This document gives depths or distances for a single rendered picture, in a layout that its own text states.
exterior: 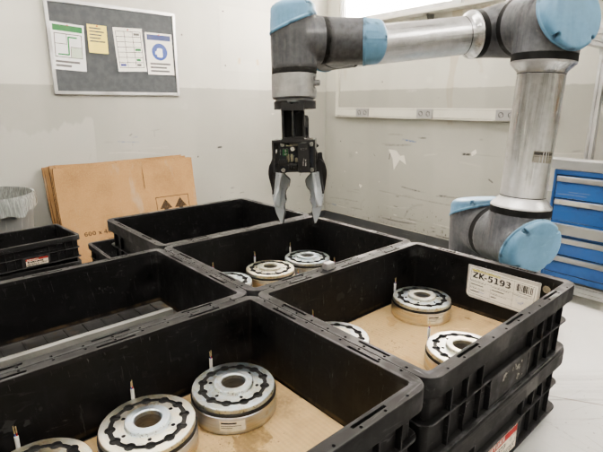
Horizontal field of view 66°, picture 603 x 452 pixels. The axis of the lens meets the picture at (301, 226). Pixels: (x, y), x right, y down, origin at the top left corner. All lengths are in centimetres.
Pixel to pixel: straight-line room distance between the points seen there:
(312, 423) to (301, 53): 54
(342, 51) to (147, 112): 310
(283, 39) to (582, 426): 77
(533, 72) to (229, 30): 343
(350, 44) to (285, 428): 58
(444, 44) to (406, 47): 8
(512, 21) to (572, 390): 69
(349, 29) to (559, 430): 72
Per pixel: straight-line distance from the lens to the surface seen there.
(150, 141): 383
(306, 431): 58
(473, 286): 89
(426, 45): 101
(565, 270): 273
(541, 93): 99
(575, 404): 96
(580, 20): 100
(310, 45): 79
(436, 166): 401
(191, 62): 400
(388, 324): 82
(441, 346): 71
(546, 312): 73
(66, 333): 87
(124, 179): 361
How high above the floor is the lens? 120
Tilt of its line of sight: 15 degrees down
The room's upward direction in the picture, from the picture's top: straight up
